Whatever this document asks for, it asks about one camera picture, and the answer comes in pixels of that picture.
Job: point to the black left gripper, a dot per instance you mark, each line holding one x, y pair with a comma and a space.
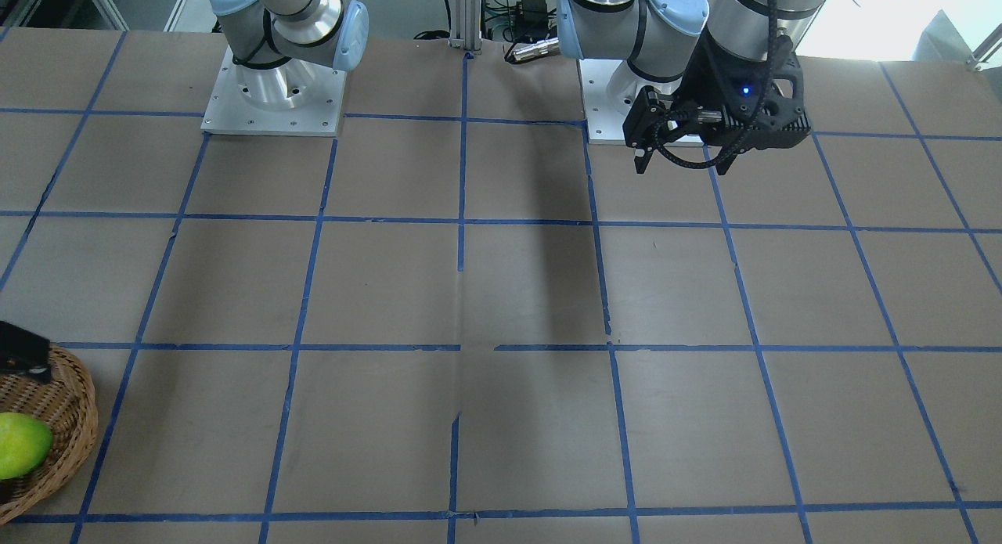
711, 81

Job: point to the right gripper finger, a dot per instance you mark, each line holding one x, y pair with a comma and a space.
24, 353

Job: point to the green apple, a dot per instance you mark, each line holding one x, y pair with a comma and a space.
25, 443

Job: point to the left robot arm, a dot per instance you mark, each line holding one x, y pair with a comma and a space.
658, 38

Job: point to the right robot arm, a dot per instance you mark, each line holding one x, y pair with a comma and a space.
265, 34

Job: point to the wicker basket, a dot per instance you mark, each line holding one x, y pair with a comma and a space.
67, 404

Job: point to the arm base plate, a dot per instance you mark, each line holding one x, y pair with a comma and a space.
296, 99
608, 88

